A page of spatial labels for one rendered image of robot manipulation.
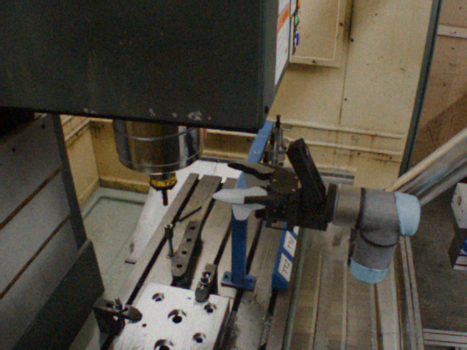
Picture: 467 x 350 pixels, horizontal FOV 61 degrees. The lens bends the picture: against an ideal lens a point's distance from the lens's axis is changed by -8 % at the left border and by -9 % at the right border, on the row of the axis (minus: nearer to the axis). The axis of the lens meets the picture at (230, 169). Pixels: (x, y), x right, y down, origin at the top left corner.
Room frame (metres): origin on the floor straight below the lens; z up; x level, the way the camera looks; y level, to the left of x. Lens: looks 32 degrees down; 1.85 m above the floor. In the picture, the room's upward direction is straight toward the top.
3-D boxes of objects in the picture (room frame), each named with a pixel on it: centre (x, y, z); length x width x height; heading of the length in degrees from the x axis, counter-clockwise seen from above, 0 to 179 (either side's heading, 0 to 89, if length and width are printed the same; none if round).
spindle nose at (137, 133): (0.68, 0.13, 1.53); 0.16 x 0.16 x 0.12
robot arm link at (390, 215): (0.59, -0.28, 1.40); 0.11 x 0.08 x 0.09; 76
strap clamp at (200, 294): (0.81, 0.07, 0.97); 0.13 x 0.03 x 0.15; 166
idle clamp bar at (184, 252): (1.00, 0.13, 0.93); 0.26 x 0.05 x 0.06; 171
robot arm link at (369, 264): (0.60, -0.28, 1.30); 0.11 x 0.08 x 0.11; 160
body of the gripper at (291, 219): (0.62, -0.12, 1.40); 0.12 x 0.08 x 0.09; 76
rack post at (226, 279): (0.91, -0.02, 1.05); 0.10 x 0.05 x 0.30; 76
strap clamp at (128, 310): (0.70, 0.29, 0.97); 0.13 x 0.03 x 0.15; 76
